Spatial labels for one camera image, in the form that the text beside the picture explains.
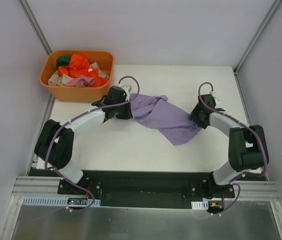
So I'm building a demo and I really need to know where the purple t shirt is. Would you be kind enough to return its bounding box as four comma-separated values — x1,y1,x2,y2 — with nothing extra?
130,93,201,146

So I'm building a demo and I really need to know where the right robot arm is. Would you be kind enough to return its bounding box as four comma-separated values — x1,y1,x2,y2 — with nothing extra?
189,94,269,198

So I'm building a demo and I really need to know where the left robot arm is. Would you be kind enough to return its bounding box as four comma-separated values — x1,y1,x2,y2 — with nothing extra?
34,84,132,195

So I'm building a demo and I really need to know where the pink t shirt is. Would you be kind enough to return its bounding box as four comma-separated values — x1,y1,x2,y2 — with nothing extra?
65,75,96,88

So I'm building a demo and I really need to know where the orange plastic bin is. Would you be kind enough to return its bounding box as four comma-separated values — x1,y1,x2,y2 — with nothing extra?
40,49,115,102

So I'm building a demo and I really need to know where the orange t shirt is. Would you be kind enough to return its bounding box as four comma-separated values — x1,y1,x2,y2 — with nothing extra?
57,53,109,87

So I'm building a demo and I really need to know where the green t shirt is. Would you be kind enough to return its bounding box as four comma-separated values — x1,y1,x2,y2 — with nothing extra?
56,55,71,68

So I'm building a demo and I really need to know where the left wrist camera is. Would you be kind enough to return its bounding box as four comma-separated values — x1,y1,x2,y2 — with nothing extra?
121,85,132,94

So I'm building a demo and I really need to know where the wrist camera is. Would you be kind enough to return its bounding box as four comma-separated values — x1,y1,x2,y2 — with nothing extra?
209,90,221,105
121,85,132,94

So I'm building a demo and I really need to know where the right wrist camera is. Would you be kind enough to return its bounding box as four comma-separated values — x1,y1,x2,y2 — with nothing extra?
209,90,221,105

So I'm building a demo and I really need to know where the right white cable duct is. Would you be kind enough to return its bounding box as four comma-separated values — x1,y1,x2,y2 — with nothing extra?
191,200,208,210

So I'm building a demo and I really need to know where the white cable duct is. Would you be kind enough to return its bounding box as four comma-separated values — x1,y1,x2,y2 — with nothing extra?
191,200,208,210
23,196,101,208

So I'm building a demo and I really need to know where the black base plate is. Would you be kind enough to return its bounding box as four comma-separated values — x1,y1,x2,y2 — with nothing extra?
57,170,235,209

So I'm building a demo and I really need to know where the left aluminium frame post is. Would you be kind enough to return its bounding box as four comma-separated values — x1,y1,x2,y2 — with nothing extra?
18,0,52,55

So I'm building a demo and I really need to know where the aluminium frame post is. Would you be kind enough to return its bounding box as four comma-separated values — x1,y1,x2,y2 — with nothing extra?
233,0,282,76
18,0,52,55

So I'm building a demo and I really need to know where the right aluminium frame post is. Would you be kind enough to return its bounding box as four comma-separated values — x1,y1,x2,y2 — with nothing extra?
233,0,282,76

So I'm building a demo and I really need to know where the left white cable duct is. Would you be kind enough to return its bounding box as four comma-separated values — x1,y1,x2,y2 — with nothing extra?
23,196,101,208

